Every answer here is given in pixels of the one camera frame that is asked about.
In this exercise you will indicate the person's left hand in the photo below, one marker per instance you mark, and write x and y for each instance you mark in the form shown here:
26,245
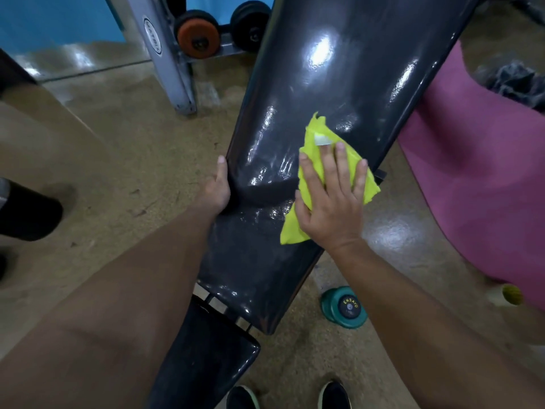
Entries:
215,195

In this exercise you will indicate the person's right hand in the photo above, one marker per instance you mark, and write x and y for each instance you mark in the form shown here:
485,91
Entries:
336,217

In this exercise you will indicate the yellow cleaning cloth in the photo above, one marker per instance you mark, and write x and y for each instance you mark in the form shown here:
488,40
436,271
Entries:
371,187

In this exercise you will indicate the black padded gym bench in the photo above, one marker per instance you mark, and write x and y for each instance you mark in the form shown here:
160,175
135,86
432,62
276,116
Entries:
298,80

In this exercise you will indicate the person's left forearm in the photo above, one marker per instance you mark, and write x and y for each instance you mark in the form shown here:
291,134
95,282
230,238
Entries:
110,319

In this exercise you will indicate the person's right forearm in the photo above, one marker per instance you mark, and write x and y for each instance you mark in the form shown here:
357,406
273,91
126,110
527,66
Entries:
434,336

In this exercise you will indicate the person's right black shoe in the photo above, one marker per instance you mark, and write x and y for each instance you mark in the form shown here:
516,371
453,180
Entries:
334,396

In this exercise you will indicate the person's black shoe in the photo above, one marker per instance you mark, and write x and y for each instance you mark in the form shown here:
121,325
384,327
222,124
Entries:
242,398
334,396

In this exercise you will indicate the person's left black shoe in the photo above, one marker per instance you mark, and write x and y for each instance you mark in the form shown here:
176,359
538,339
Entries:
242,398

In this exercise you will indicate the teal dumbbell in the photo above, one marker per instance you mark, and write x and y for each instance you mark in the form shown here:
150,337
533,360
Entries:
347,308

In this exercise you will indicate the grey metal dumbbell rack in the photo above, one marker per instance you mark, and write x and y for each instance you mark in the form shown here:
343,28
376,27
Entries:
168,72

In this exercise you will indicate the pink exercise mat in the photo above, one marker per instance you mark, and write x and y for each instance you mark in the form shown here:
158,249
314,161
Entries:
489,166

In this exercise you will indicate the black dumbbell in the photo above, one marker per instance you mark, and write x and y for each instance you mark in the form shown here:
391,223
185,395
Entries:
251,29

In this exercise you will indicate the black round trash bin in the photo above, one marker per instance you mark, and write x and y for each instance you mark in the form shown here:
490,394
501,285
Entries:
30,212

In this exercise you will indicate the white bottle with yellow cap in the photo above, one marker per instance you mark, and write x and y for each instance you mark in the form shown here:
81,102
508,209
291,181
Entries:
511,294

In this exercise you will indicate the blue cloth sheet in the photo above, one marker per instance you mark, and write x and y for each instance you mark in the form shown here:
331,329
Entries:
213,1
51,21

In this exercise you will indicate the crumpled black plastic bag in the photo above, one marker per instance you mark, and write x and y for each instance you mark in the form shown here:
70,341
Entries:
515,85

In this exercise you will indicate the dark brown door frame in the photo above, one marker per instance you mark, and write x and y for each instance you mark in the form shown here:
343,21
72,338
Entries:
15,74

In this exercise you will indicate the black metal equipment frame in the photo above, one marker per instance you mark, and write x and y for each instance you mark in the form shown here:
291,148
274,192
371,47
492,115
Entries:
528,6

